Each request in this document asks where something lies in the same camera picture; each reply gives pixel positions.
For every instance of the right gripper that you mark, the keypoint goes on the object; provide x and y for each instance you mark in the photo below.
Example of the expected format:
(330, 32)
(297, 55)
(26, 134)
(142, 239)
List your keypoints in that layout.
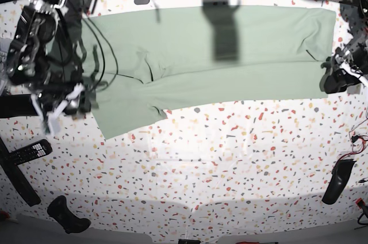
(53, 101)

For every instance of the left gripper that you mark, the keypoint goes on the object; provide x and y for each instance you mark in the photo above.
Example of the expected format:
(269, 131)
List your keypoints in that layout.
(344, 69)

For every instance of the light green T-shirt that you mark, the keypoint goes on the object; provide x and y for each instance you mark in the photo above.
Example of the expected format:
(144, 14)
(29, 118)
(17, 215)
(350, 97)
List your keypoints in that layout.
(149, 62)

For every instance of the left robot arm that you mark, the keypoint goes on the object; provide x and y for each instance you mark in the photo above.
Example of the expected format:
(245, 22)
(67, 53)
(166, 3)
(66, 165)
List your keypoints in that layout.
(357, 21)

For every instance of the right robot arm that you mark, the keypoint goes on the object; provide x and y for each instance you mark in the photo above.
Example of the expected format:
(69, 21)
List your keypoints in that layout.
(41, 74)

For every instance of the black cylindrical sleeve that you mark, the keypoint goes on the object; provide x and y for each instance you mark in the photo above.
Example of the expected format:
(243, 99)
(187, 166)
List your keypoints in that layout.
(16, 106)

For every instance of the black remote control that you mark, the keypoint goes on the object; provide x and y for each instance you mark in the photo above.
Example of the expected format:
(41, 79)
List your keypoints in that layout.
(30, 153)

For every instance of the long black bar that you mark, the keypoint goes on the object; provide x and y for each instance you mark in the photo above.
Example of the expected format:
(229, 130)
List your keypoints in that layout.
(17, 179)

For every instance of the black curved handle right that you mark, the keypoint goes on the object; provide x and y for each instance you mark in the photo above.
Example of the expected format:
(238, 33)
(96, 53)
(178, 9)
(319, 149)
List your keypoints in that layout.
(340, 177)

